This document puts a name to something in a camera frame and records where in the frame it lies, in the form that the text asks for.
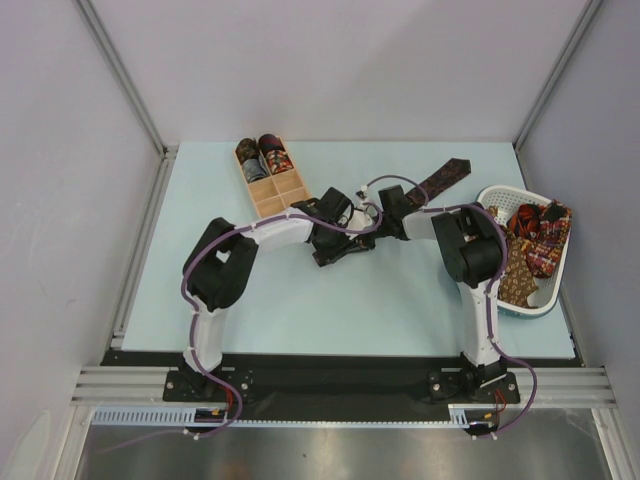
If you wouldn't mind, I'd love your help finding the wooden compartment box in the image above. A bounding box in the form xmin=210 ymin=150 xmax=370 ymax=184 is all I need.
xmin=234 ymin=136 xmax=312 ymax=218

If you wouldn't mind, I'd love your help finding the white cable duct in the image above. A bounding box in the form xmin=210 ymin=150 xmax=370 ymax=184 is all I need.
xmin=91 ymin=405 xmax=496 ymax=430

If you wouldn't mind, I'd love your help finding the orange black tie in basket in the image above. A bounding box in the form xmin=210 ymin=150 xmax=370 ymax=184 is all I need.
xmin=506 ymin=203 xmax=545 ymax=241

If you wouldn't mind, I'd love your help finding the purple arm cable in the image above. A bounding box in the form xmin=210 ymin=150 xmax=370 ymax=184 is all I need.
xmin=179 ymin=199 xmax=384 ymax=454
xmin=362 ymin=173 xmax=540 ymax=441

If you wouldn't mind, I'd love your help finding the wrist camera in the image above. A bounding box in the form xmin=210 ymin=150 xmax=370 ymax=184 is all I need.
xmin=356 ymin=185 xmax=372 ymax=205
xmin=345 ymin=209 xmax=376 ymax=237

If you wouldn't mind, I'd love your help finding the dark paisley tie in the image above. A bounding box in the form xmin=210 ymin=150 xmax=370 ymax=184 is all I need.
xmin=312 ymin=157 xmax=473 ymax=268

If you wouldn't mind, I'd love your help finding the brown patterned tie in basket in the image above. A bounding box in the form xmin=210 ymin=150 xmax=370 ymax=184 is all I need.
xmin=499 ymin=219 xmax=538 ymax=309

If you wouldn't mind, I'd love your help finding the grey blue rolled tie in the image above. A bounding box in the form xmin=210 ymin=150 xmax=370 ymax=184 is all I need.
xmin=241 ymin=157 xmax=269 ymax=184

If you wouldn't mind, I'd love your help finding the red black rolled tie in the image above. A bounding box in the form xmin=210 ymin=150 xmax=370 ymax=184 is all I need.
xmin=265 ymin=149 xmax=294 ymax=175

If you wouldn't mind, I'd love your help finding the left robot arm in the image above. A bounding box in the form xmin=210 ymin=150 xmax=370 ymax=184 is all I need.
xmin=179 ymin=187 xmax=380 ymax=400

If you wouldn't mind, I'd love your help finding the white teal plastic basket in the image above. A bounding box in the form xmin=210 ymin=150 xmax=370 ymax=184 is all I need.
xmin=478 ymin=185 xmax=571 ymax=317

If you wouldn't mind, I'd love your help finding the brown rolled tie in box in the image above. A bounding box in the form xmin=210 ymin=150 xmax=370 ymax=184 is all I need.
xmin=235 ymin=138 xmax=260 ymax=164

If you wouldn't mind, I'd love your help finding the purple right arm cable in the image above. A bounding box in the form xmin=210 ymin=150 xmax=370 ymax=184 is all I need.
xmin=362 ymin=173 xmax=540 ymax=441

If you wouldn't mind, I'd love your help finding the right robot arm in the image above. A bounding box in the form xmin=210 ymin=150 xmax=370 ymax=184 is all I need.
xmin=373 ymin=185 xmax=508 ymax=403

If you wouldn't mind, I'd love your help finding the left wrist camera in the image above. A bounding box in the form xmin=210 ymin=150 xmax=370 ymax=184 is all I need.
xmin=345 ymin=209 xmax=376 ymax=237

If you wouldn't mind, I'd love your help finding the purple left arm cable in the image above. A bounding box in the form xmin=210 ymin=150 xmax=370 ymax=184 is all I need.
xmin=179 ymin=199 xmax=384 ymax=454

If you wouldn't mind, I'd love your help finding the aluminium frame rail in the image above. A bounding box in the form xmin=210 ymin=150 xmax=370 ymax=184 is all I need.
xmin=74 ymin=0 xmax=176 ymax=161

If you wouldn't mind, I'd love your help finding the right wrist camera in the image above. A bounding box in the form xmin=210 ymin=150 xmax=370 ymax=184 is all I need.
xmin=356 ymin=185 xmax=372 ymax=205

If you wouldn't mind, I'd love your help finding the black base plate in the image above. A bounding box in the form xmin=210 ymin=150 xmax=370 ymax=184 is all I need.
xmin=102 ymin=349 xmax=524 ymax=421

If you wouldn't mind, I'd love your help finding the navy red rolled tie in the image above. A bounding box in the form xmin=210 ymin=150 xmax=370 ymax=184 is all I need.
xmin=258 ymin=133 xmax=285 ymax=156

